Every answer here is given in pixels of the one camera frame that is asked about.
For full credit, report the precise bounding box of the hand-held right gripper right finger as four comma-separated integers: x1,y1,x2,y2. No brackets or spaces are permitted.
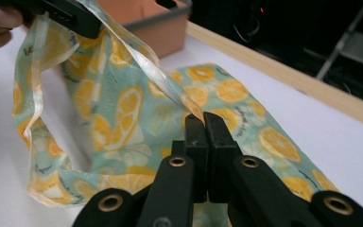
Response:
202,111,325,227

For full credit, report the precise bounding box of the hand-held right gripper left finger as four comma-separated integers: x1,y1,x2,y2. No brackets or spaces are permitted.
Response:
137,113,210,227

